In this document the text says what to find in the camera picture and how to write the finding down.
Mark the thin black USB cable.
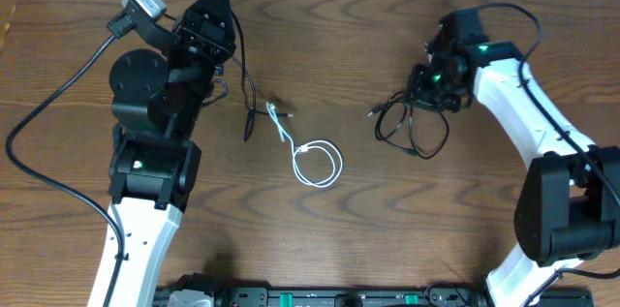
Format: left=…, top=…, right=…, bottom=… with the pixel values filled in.
left=157, top=0, right=295, bottom=143

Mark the white USB cable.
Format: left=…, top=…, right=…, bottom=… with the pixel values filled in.
left=264, top=100, right=345, bottom=189

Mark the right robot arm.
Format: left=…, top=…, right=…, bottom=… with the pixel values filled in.
left=404, top=7, right=619, bottom=306

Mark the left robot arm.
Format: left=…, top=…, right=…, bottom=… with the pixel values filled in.
left=88, top=0, right=236, bottom=306

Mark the thick black left camera cable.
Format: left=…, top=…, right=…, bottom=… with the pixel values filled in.
left=4, top=11, right=141, bottom=307

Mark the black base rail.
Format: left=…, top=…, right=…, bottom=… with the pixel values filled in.
left=154, top=272, right=595, bottom=307

